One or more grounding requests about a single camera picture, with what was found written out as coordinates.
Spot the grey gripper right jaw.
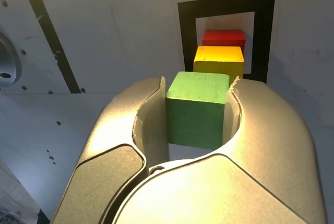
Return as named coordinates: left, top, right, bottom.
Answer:
left=99, top=75, right=328, bottom=224

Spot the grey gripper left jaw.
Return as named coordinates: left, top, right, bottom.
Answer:
left=51, top=75, right=171, bottom=224

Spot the green cube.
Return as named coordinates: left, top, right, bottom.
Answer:
left=165, top=71, right=231, bottom=150

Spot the yellow cube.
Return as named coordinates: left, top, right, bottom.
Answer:
left=193, top=45, right=245, bottom=80

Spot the red cube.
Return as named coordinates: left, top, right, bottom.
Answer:
left=202, top=29, right=246, bottom=53

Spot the black tape square outline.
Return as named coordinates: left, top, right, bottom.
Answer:
left=177, top=0, right=277, bottom=85

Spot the black tape strip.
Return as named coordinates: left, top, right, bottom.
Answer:
left=25, top=0, right=81, bottom=94

